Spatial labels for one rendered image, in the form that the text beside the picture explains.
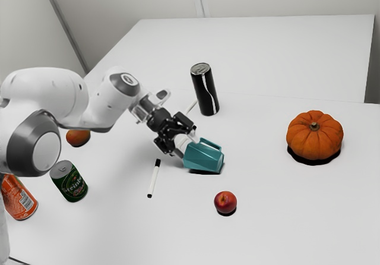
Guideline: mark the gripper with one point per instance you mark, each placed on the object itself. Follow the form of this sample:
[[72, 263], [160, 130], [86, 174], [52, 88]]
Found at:
[[160, 121]]

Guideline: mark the teal faceted mug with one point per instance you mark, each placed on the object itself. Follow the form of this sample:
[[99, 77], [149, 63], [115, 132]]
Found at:
[[205, 157]]

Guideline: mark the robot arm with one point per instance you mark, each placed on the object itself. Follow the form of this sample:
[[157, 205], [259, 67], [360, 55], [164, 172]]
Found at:
[[44, 98]]

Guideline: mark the white marker pen black cap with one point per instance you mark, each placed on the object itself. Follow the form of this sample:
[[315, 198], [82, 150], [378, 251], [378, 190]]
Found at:
[[154, 178]]

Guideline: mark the black tall can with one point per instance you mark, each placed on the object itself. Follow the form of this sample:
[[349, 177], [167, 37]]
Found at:
[[205, 92]]

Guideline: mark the red apple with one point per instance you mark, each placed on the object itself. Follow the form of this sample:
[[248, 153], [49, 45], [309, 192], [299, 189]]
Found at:
[[225, 202]]

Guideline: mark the orange round fruit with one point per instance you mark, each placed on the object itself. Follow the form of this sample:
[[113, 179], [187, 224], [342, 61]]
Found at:
[[77, 137]]

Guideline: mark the green can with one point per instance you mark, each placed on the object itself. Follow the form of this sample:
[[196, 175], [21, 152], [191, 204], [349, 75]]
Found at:
[[69, 181]]

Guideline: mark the orange pumpkin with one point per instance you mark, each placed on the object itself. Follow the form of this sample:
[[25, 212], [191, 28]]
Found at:
[[314, 135]]

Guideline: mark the orange can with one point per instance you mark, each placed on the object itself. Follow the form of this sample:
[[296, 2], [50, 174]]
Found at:
[[19, 198]]

